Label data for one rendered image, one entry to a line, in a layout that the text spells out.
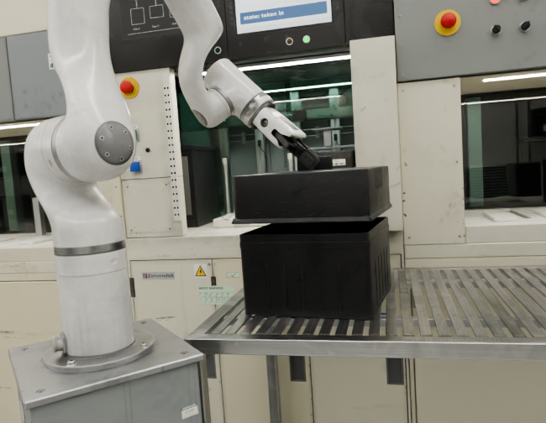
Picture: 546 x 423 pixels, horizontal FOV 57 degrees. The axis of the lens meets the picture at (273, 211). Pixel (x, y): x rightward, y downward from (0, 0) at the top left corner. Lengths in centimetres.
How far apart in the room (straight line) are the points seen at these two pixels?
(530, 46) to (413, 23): 31
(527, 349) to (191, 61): 83
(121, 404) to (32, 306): 112
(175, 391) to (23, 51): 133
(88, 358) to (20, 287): 107
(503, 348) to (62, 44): 87
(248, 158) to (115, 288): 164
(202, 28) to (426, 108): 67
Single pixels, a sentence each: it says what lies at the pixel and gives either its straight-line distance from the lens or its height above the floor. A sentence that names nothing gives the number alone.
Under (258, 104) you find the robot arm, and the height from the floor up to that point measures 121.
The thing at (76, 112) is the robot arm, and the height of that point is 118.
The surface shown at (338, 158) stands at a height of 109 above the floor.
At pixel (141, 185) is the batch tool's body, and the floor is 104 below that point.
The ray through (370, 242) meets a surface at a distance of 98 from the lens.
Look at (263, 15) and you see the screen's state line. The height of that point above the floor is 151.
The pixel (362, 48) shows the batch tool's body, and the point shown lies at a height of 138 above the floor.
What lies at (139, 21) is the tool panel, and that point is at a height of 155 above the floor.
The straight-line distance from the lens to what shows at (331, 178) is 97.
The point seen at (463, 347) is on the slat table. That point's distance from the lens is 91.
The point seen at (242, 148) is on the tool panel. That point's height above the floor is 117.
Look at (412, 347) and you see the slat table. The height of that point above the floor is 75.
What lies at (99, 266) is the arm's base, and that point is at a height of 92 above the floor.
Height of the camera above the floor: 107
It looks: 5 degrees down
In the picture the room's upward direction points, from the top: 4 degrees counter-clockwise
